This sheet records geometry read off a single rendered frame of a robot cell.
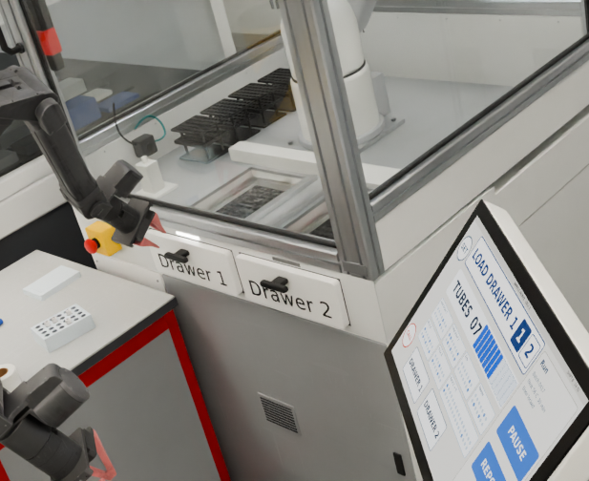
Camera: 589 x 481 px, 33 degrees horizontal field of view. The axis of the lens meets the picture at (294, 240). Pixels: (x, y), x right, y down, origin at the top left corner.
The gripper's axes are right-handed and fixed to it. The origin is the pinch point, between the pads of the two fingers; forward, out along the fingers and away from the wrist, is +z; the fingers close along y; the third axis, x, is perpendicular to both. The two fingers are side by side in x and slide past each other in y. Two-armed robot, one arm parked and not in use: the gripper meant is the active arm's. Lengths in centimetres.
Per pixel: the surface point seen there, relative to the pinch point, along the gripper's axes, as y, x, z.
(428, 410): -17, -89, -16
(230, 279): -1.3, -10.9, 14.4
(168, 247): 0.9, 9.1, 11.6
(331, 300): 0.2, -41.7, 12.0
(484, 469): -22, -105, -26
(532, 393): -12, -109, -29
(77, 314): -21.3, 25.0, 8.6
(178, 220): 6.6, 3.9, 6.6
